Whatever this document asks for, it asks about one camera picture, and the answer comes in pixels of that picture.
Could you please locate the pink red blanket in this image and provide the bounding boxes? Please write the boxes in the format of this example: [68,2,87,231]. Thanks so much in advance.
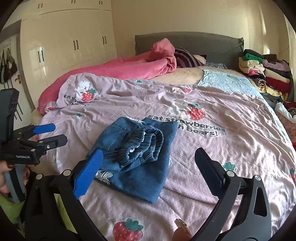
[37,38,177,115]

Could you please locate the dark grey headboard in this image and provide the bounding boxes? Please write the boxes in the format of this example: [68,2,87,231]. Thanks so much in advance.
[135,32,244,71]

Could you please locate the hanging bags on wall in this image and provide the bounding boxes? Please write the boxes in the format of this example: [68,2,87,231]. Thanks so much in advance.
[1,48,18,86]

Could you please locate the purple striped pillow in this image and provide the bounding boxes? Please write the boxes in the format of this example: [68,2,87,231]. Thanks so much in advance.
[174,48,206,68]

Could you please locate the stack of folded clothes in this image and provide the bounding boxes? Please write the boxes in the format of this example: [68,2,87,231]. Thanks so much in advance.
[238,49,294,104]

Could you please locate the pink strawberry print duvet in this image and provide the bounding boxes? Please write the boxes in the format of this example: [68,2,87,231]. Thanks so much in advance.
[41,73,295,240]

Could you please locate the right thumb with nail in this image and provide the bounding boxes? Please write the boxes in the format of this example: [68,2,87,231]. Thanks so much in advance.
[172,218,192,241]

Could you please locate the left hand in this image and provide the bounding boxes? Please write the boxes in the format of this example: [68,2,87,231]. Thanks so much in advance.
[0,161,31,195]

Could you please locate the white bag with clothes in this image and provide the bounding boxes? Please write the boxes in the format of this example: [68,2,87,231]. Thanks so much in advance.
[274,102,296,123]

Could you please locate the cream wardrobe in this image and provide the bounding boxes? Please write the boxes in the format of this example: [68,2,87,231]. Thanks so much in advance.
[19,0,118,84]

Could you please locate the light blue cloth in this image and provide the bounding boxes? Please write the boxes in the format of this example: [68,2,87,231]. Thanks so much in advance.
[197,69,262,98]

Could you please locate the green sleeve forearm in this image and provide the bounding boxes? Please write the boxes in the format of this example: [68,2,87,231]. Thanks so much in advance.
[1,194,77,235]

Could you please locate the blue denim lace-trimmed pants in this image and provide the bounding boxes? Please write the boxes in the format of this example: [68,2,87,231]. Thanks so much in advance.
[88,116,178,203]

